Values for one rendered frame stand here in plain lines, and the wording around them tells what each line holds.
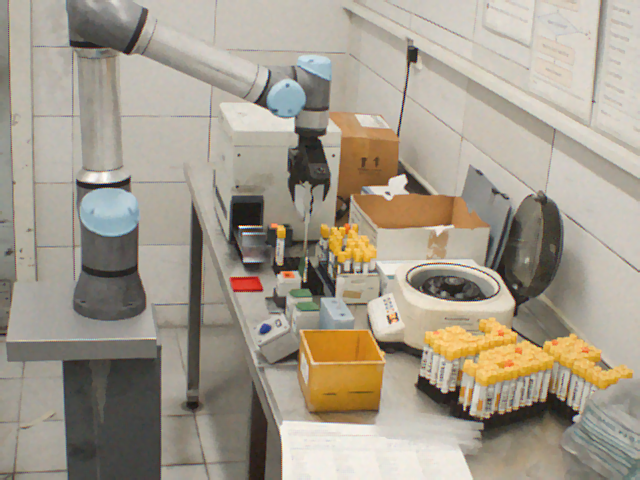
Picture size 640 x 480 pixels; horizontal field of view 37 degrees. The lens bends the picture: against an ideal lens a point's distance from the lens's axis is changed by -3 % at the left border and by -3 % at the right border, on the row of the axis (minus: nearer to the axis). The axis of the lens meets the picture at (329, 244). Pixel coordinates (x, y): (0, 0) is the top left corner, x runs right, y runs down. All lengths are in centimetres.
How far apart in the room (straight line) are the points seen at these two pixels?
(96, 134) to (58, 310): 36
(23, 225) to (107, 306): 185
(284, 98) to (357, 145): 98
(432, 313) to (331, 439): 41
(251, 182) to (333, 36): 142
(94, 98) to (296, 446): 82
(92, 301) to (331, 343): 48
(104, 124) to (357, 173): 108
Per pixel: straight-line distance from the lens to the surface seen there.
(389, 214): 248
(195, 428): 333
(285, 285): 209
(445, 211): 252
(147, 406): 203
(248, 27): 368
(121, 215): 190
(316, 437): 165
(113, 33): 183
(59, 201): 379
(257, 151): 240
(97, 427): 205
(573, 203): 208
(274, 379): 184
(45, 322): 195
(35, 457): 320
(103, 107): 199
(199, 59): 186
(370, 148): 286
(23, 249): 380
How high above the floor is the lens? 177
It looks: 21 degrees down
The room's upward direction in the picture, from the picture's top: 5 degrees clockwise
